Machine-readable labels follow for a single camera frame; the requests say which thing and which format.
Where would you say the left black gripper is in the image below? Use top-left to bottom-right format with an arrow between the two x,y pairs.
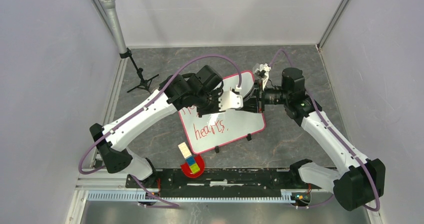
194,88 -> 228,118

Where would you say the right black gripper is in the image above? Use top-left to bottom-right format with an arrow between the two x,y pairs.
242,79 -> 290,113

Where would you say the pink framed whiteboard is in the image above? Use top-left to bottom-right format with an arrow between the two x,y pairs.
178,70 -> 267,155

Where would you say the silver microphone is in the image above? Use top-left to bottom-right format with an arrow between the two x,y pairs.
100,0 -> 128,59

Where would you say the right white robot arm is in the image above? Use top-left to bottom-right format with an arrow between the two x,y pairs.
242,64 -> 386,211

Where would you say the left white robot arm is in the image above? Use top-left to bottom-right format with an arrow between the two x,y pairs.
89,66 -> 223,188

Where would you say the white toy brick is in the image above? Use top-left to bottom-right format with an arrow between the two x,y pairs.
178,142 -> 192,159

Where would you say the red curved toy base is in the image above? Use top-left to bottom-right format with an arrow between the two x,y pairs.
180,155 -> 206,178

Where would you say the blue toy brick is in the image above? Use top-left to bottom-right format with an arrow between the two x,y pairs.
186,156 -> 196,166

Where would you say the green toy brick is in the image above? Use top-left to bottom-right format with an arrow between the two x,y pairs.
189,164 -> 201,174

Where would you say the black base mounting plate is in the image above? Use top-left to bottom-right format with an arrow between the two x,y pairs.
141,168 -> 318,198

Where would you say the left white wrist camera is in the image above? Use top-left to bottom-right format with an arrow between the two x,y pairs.
218,90 -> 244,112

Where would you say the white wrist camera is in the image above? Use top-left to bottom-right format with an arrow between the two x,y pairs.
218,90 -> 244,112
252,63 -> 272,90

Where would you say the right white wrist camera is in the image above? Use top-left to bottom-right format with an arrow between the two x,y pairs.
252,63 -> 272,90

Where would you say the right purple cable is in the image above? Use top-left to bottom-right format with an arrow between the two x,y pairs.
268,48 -> 381,212

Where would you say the purple cable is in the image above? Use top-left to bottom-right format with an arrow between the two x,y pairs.
268,48 -> 381,212
78,54 -> 243,209

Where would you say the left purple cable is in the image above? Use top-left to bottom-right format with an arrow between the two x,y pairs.
78,54 -> 243,209

